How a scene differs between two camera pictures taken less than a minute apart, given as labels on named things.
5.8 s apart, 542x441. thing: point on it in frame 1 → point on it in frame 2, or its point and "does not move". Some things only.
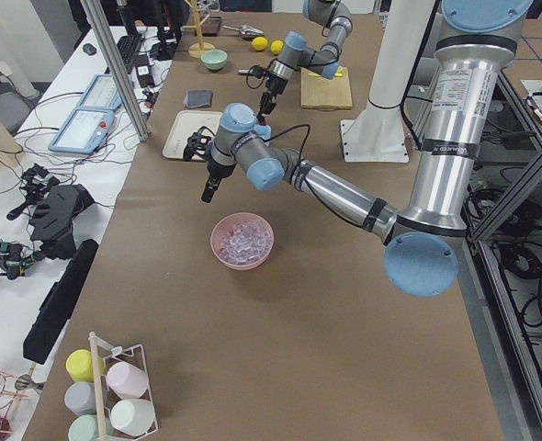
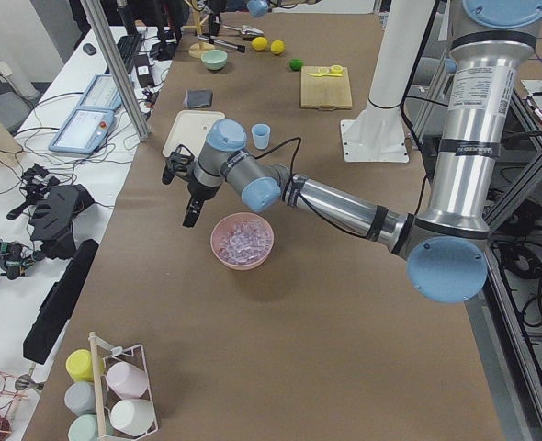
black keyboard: x=129 y=47 does not move
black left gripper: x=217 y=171 → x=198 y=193
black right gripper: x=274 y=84 → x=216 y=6
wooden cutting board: x=317 y=92 does not move
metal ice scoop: x=246 y=31 does not move
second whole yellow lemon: x=260 y=43 does not move
